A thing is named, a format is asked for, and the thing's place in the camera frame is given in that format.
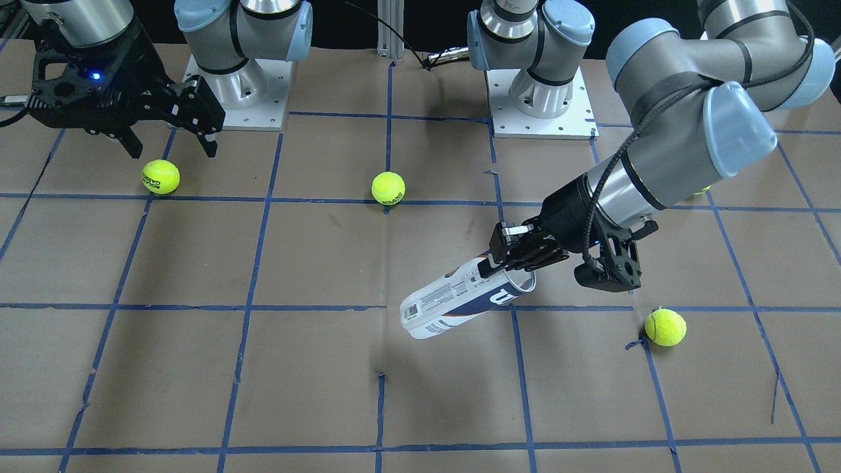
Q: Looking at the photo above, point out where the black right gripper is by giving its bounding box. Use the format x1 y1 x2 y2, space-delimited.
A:
25 18 225 158

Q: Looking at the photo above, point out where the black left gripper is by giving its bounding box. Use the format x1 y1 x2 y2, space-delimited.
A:
477 174 659 292

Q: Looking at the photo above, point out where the white blue tennis ball can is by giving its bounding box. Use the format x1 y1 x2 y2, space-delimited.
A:
399 255 537 339

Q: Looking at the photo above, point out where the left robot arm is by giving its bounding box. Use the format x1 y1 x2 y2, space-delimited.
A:
478 1 836 292

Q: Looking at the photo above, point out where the tennis ball near base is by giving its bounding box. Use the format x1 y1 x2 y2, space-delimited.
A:
142 159 181 195
371 171 406 206

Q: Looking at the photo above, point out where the tennis ball front centre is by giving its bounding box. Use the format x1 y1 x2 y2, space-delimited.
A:
644 307 687 347

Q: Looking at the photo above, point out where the brown paper table mat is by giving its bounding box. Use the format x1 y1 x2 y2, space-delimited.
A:
1 50 840 472

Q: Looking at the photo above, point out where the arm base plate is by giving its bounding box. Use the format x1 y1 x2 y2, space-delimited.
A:
184 56 297 131
486 68 600 140

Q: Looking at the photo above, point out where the aluminium frame post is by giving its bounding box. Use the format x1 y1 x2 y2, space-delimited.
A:
376 0 405 62

